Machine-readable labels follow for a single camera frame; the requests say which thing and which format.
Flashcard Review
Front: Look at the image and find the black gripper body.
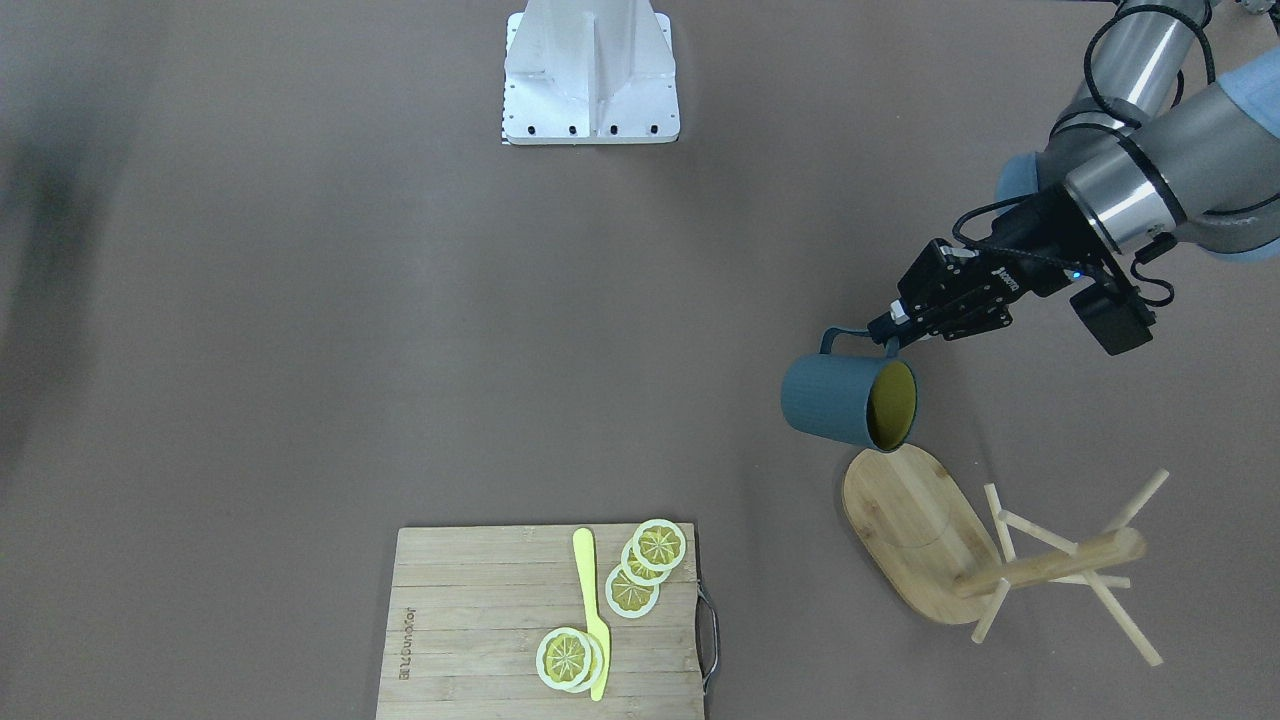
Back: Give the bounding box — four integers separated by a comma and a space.
899, 186, 1125, 341

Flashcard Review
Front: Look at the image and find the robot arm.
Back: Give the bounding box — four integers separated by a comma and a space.
863, 1, 1277, 355

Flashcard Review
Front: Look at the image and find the wooden cup storage rack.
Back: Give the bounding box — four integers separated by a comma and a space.
840, 445, 1169, 666

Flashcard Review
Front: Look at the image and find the lemon slice by knife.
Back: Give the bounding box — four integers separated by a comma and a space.
630, 519, 689, 573

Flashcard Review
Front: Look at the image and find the lemon slice under knife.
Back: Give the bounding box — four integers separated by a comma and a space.
620, 539, 672, 587

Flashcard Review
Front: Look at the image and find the yellow plastic knife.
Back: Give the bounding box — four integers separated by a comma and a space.
572, 527, 612, 702

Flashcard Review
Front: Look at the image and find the lemon slice middle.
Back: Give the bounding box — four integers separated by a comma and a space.
573, 633, 607, 693

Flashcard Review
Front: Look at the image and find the lemon slice front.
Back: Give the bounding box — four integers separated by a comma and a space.
535, 626, 590, 693

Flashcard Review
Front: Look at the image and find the wooden cutting board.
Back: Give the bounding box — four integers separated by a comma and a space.
376, 521, 719, 719

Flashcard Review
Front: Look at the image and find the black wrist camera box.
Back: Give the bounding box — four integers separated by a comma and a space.
1069, 281, 1155, 356

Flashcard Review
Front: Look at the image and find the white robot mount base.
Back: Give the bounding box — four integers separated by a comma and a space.
500, 1, 681, 146

